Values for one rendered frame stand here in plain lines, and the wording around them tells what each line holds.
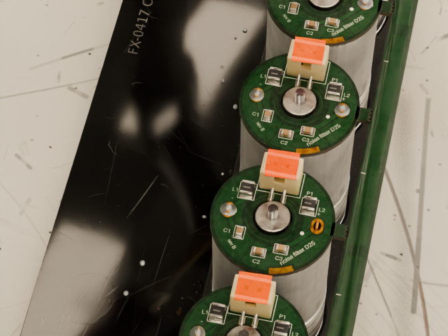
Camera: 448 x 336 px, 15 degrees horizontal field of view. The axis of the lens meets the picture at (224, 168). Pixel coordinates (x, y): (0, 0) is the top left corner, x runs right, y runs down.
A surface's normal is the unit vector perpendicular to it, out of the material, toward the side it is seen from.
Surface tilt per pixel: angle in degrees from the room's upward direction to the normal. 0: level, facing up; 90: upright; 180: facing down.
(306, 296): 90
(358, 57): 90
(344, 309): 0
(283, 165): 0
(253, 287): 0
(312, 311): 90
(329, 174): 90
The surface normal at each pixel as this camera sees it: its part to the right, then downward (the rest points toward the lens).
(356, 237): 0.00, -0.51
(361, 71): 0.71, 0.61
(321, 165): 0.35, 0.80
